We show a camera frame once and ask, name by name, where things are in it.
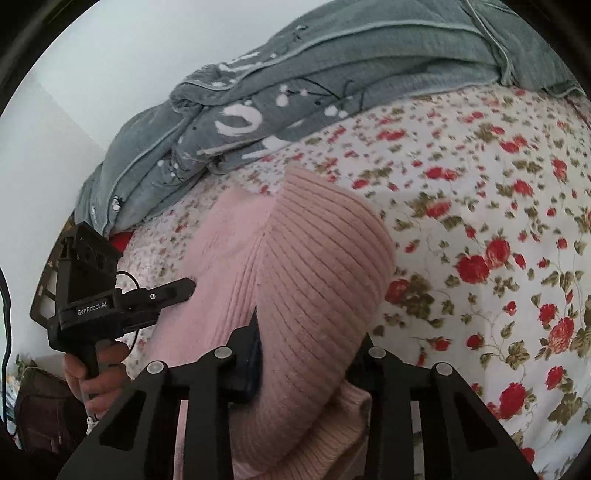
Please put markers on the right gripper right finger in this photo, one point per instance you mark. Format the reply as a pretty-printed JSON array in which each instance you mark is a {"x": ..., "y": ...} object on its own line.
[{"x": 462, "y": 439}]

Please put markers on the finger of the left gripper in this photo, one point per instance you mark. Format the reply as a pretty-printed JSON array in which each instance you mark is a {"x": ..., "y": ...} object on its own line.
[{"x": 165, "y": 295}]

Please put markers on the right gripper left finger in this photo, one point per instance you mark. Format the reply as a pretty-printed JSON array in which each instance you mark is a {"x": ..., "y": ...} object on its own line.
[{"x": 174, "y": 414}]

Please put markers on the pink knit sweater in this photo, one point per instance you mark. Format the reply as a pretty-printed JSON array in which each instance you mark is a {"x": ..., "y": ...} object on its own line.
[{"x": 311, "y": 264}]

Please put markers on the red pillow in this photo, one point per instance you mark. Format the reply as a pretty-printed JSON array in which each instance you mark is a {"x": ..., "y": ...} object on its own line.
[{"x": 120, "y": 240}]

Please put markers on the grey floral quilt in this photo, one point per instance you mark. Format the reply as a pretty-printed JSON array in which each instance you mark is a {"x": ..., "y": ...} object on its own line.
[{"x": 334, "y": 62}]

